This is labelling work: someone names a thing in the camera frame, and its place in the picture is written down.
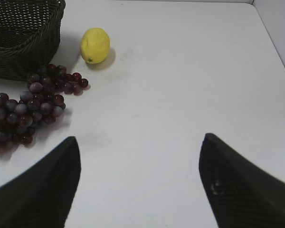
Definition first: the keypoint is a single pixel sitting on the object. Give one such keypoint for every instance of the black woven basket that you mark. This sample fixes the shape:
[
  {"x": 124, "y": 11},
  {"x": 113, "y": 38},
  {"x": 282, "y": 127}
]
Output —
[{"x": 29, "y": 35}]

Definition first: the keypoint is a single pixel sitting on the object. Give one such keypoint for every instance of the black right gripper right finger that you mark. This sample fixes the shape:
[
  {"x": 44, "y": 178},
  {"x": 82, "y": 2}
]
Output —
[{"x": 241, "y": 195}]

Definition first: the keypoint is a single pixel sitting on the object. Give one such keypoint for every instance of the yellow lemon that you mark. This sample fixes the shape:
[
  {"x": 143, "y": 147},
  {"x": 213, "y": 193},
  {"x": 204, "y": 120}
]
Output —
[{"x": 95, "y": 46}]

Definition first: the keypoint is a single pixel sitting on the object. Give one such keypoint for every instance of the red grape bunch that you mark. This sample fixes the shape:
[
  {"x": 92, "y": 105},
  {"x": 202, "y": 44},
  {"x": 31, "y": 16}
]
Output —
[{"x": 42, "y": 103}]

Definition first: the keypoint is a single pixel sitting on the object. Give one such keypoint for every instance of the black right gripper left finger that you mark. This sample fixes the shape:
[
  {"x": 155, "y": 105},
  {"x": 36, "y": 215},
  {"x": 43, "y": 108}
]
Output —
[{"x": 42, "y": 196}]

